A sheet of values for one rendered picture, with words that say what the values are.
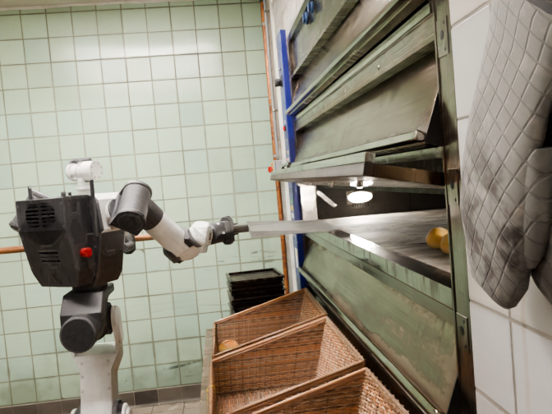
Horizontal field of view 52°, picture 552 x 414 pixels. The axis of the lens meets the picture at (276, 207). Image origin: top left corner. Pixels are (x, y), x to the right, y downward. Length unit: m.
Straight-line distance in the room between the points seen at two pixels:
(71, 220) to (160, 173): 1.91
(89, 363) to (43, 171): 1.99
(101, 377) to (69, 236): 0.52
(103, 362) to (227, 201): 1.87
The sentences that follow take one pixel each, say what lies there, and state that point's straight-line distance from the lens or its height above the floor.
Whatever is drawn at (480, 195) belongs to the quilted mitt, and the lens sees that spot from 0.74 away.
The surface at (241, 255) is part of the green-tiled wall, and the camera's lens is 3.71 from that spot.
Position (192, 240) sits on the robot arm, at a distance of 1.97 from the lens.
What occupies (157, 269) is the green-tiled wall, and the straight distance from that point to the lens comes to 3.74.
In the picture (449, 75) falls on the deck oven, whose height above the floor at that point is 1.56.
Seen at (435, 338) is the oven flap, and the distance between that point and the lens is 1.24.
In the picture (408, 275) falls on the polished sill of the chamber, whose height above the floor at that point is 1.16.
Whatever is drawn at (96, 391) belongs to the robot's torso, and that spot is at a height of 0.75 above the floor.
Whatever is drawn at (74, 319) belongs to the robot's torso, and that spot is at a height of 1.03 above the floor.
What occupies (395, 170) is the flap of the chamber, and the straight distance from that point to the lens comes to 1.03.
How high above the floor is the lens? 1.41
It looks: 3 degrees down
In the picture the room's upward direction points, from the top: 5 degrees counter-clockwise
